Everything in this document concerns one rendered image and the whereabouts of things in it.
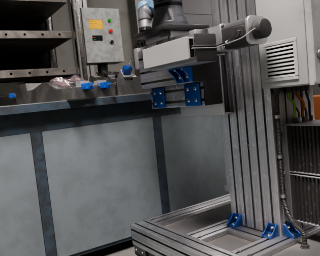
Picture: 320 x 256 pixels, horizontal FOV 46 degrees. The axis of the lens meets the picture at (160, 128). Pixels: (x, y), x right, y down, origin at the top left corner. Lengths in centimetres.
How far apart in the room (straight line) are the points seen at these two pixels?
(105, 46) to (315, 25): 194
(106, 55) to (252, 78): 166
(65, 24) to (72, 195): 450
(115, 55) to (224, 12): 154
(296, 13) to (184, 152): 113
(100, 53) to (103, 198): 130
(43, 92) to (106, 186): 55
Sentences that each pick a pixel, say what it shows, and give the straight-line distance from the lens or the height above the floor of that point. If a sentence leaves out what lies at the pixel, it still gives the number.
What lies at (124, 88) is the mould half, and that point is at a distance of 198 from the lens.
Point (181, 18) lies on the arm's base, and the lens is 155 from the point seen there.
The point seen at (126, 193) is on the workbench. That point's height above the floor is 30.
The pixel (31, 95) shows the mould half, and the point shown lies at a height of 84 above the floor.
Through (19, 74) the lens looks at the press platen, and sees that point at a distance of 265.
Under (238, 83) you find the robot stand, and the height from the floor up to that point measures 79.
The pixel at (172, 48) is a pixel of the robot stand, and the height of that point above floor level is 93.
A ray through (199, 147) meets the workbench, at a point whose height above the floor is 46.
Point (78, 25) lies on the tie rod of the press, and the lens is 274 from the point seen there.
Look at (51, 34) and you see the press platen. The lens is 274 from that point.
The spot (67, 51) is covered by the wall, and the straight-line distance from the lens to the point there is 607.
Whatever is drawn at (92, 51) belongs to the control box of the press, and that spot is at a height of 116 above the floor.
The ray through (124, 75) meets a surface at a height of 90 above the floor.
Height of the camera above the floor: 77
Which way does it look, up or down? 5 degrees down
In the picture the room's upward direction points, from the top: 6 degrees counter-clockwise
